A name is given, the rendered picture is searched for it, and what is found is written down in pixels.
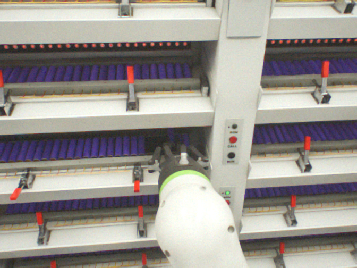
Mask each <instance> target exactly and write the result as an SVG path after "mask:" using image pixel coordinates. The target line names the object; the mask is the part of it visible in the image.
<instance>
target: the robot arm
mask: <svg viewBox="0 0 357 268"><path fill-rule="evenodd" d="M175 140H176V150H177V155H176V156H174V154H172V144H171V142H170V139H169V136H166V142H165V143H163V147H162V148H161V147H157V148H156V150H155V152H154V154H153V156H152V158H151V159H150V160H149V161H148V172H149V173H153V172H154V171H159V173H160V175H159V179H158V189H159V203H160V204H159V209H158V212H157V215H156V221H155V231H156V237H157V241H158V243H159V245H160V247H161V250H162V251H163V253H164V254H165V256H166V257H167V259H168V260H169V262H170V264H171V265H172V267H173V268H249V266H248V264H247V262H246V260H245V258H244V255H243V253H242V249H241V246H240V242H239V239H238V236H237V232H236V227H235V222H234V220H233V215H232V212H231V210H230V208H229V206H228V204H227V202H226V201H225V199H224V198H223V197H222V196H221V195H219V194H218V193H216V192H215V191H214V188H213V186H212V184H211V182H210V180H209V178H208V176H207V173H206V171H205V170H207V169H209V158H208V157H206V156H203V155H202V154H201V153H200V152H199V151H198V150H197V149H196V148H195V147H194V146H193V145H189V146H188V147H186V146H185V145H184V143H181V142H180V140H179V136H175ZM187 154H189V156H187ZM162 155H164V157H165V161H164V162H162V163H161V164H160V160H161V157H162Z"/></svg>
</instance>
